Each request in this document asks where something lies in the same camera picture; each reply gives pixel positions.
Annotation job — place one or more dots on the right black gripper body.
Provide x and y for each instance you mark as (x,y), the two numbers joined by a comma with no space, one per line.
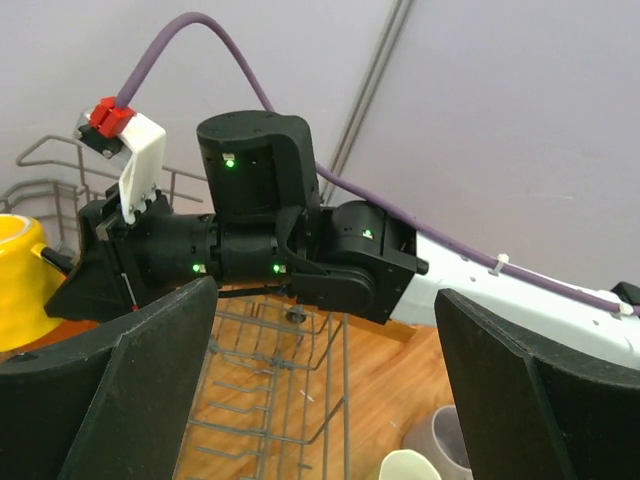
(162,251)

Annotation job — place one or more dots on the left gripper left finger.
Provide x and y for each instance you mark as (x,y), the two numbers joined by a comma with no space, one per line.
(110,403)

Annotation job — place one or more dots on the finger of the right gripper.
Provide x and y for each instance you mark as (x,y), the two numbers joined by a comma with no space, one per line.
(89,290)

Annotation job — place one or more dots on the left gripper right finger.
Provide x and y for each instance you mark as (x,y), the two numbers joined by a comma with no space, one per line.
(533,408)

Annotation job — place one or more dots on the yellow enamel mug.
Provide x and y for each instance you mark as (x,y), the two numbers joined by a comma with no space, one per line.
(27,283)

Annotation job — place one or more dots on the cream ceramic mug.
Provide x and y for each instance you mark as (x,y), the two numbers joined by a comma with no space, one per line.
(406,464)

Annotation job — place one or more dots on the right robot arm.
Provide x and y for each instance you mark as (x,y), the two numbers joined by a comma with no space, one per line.
(270,234)

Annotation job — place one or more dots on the lilac ceramic mug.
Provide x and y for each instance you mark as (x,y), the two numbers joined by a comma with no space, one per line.
(439,438)

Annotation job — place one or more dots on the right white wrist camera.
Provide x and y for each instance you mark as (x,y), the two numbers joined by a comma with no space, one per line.
(131,142)

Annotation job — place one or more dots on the grey wire dish rack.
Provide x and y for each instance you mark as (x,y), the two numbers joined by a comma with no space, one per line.
(273,395)

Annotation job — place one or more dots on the right aluminium frame post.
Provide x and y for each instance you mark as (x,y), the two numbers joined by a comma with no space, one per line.
(386,43)

